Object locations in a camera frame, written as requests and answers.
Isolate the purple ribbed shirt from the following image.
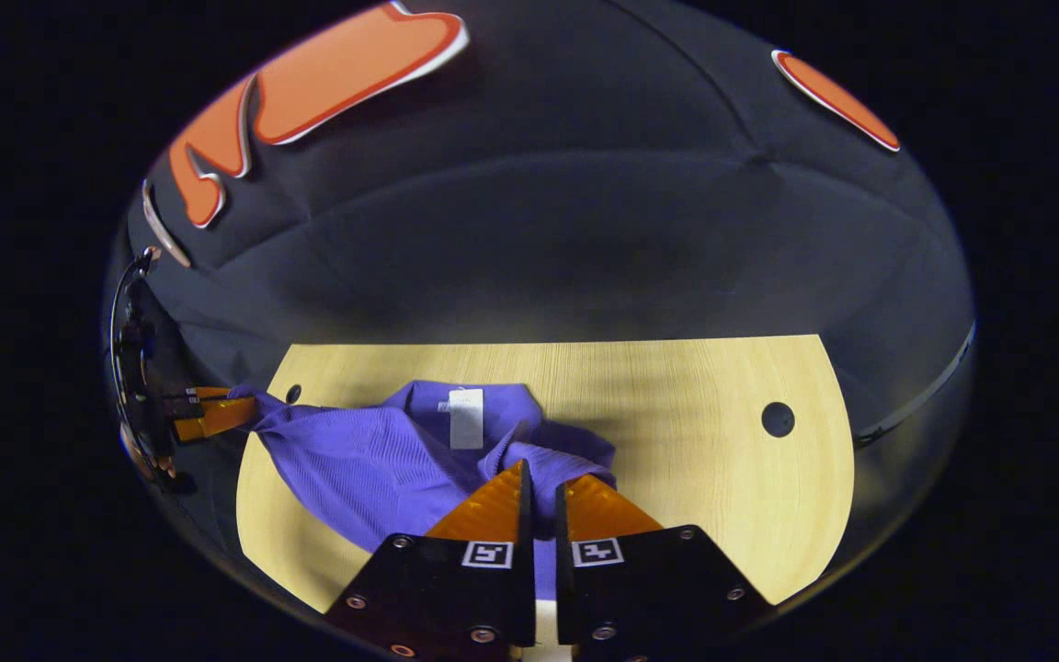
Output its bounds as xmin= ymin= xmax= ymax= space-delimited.
xmin=228 ymin=379 xmax=620 ymax=600

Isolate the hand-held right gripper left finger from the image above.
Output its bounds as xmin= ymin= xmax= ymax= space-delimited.
xmin=323 ymin=458 xmax=538 ymax=662

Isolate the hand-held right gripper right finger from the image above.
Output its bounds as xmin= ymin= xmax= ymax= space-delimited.
xmin=554 ymin=473 xmax=776 ymax=662

